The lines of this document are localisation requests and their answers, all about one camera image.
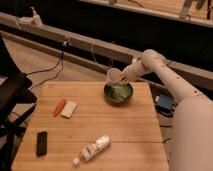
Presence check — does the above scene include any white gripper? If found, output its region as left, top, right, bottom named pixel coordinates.
left=122, top=58, right=150, bottom=82

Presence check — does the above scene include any white ceramic cup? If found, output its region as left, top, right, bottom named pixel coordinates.
left=106, top=68, right=122, bottom=85

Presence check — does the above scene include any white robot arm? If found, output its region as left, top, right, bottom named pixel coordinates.
left=123, top=49, right=213, bottom=171

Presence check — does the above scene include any green ceramic bowl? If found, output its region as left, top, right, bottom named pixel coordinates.
left=104, top=83, right=133, bottom=104

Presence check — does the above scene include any white rectangular block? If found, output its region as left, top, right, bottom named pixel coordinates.
left=60, top=101, right=77, bottom=118

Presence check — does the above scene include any orange carrot toy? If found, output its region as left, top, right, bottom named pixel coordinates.
left=53, top=99, right=66, bottom=117

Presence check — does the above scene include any white plastic bottle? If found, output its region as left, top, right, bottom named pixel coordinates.
left=73, top=135, right=111, bottom=166

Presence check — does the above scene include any black phone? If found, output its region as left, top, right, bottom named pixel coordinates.
left=36, top=131, right=47, bottom=156

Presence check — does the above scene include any black chair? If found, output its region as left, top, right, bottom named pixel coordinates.
left=0, top=34, right=37, bottom=171

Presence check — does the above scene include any black cable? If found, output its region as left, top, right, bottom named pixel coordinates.
left=24, top=39, right=71, bottom=90

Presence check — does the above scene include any white object on rail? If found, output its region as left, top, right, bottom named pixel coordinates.
left=18, top=6, right=43, bottom=26

